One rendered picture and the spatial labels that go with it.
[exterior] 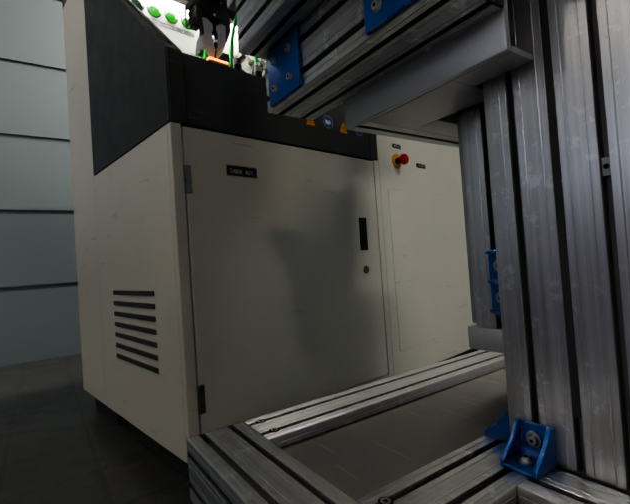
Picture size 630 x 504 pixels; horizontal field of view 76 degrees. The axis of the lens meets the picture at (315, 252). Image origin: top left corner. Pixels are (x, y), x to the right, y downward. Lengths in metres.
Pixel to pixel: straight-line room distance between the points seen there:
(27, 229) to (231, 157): 2.12
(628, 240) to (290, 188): 0.78
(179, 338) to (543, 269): 0.69
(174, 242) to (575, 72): 0.73
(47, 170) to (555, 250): 2.85
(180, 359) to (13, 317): 2.11
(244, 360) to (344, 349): 0.34
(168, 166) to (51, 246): 2.09
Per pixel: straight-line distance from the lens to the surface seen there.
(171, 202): 0.92
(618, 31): 0.53
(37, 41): 3.31
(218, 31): 1.12
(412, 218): 1.48
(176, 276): 0.90
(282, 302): 1.03
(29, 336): 2.98
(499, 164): 0.55
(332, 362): 1.17
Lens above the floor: 0.47
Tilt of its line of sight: 1 degrees up
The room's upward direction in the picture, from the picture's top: 4 degrees counter-clockwise
